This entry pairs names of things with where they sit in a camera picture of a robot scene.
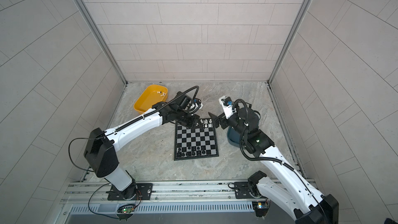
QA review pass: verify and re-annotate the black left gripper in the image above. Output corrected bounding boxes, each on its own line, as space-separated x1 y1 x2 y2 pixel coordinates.
175 110 206 130

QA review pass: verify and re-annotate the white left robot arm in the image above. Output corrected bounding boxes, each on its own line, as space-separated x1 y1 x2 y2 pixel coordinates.
84 86 202 199

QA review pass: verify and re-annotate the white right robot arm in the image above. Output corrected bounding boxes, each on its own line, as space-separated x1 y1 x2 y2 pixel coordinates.
210 96 339 224

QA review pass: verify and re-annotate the green circuit board left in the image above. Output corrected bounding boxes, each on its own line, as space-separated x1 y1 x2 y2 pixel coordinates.
117 204 135 214

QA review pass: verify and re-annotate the teal plastic tub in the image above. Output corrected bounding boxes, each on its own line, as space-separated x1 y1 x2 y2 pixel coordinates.
227 127 246 148

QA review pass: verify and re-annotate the black white chessboard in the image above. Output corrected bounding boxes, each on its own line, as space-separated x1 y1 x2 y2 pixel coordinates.
174 118 219 161

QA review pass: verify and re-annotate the yellow plastic tub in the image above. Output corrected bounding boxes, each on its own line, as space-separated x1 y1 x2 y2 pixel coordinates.
134 85 168 114

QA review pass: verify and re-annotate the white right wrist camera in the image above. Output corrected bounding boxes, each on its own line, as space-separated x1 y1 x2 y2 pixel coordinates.
219 95 235 119

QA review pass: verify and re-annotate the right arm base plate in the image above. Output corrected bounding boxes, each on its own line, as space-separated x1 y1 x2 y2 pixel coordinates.
229 181 259 199

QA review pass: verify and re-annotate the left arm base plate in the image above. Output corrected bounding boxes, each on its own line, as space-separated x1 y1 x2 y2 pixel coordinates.
106 183 153 201

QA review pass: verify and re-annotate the aluminium rail frame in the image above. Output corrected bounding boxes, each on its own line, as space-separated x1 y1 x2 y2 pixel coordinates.
51 180 277 224

